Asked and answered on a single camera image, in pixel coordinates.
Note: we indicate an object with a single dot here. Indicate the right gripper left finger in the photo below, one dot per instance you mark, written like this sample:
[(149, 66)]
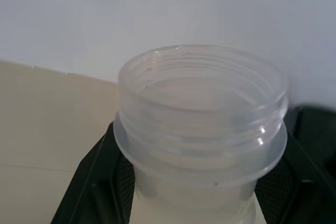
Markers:
[(99, 195)]

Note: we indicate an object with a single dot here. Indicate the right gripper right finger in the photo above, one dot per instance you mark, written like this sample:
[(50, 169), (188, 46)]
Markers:
[(312, 171)]

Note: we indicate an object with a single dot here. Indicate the clear plastic flask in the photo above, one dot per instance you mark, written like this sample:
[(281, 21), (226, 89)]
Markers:
[(199, 103)]

